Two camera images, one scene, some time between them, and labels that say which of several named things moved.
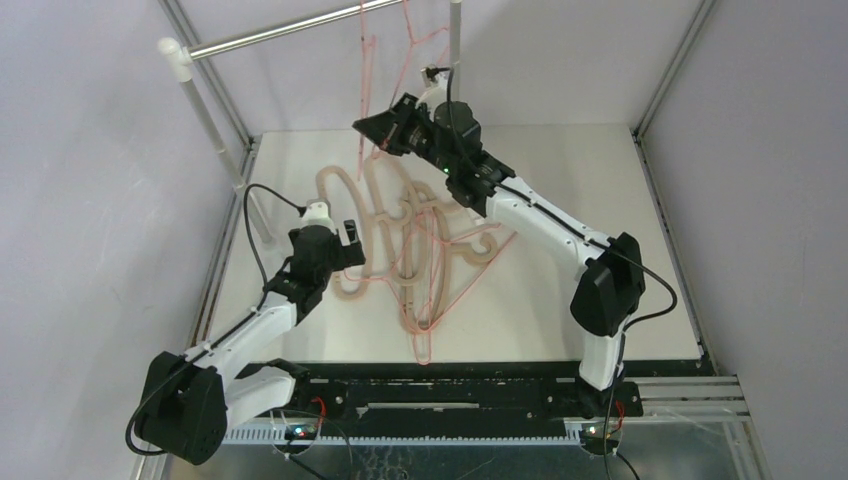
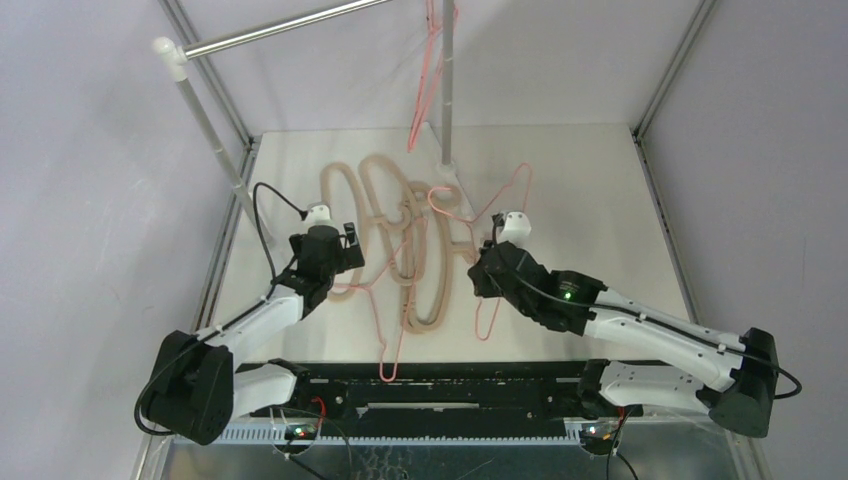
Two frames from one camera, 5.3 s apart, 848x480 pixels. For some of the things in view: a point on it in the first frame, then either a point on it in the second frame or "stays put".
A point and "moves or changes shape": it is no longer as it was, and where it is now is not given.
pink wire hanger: (422, 337) to (478, 312)
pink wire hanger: (414, 223) to (423, 225)
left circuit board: (300, 432) stays put
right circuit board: (595, 441) stays put
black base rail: (356, 394) stays put
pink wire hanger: (413, 42) moves or changes shape
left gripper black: (350, 255) stays put
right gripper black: (400, 127) to (488, 266)
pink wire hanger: (363, 73) to (432, 75)
